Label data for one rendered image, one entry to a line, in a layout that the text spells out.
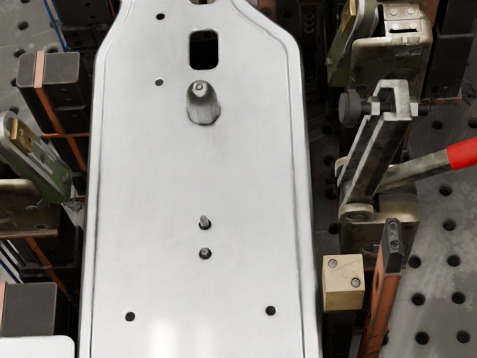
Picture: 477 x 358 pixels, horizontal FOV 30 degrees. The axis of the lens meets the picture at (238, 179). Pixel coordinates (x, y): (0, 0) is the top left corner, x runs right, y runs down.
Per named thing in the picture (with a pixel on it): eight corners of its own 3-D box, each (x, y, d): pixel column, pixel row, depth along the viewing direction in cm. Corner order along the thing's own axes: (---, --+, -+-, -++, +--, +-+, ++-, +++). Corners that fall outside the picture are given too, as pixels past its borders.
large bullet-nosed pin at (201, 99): (190, 106, 93) (182, 72, 88) (220, 105, 93) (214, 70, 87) (190, 133, 92) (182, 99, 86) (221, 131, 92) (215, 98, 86)
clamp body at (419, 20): (324, 158, 122) (331, -15, 89) (408, 153, 121) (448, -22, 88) (329, 219, 118) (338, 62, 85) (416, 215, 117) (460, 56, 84)
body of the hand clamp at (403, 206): (330, 290, 113) (341, 165, 82) (384, 288, 113) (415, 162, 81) (333, 336, 111) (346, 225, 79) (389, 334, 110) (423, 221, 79)
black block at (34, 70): (64, 163, 124) (1, 42, 98) (141, 159, 124) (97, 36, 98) (61, 216, 121) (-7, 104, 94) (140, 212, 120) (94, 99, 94)
